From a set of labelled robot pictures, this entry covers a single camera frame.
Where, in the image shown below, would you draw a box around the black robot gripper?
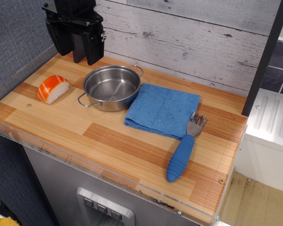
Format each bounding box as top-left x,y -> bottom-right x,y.
42,0 -> 106,65

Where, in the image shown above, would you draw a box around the stainless steel pot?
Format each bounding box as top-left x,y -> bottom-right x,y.
77,65 -> 144,112

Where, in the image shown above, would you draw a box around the blue cloth napkin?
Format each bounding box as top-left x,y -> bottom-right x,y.
124,83 -> 200,140

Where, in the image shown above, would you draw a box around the salmon sushi toy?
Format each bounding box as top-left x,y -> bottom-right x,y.
37,75 -> 70,104

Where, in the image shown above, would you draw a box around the clear acrylic edge guard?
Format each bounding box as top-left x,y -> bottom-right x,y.
0,122 -> 221,226

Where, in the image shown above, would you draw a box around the grey toy fridge cabinet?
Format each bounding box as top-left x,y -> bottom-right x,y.
24,147 -> 195,226

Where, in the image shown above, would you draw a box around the silver dispenser button panel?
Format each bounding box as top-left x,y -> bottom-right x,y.
76,186 -> 135,226

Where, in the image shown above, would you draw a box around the yellow object bottom left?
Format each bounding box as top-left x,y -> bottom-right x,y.
0,217 -> 20,226

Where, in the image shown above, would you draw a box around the white toy sink unit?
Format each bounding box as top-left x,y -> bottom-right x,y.
234,89 -> 283,191

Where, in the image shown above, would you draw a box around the black vertical post left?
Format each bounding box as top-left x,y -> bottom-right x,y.
72,34 -> 86,63

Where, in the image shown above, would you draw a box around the black vertical post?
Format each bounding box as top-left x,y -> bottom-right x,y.
241,0 -> 283,116
72,34 -> 86,63

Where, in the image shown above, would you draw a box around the blue handled metal fork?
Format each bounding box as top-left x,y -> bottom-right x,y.
166,112 -> 207,183

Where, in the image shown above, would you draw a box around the black vertical post right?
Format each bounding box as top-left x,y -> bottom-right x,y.
241,0 -> 283,116

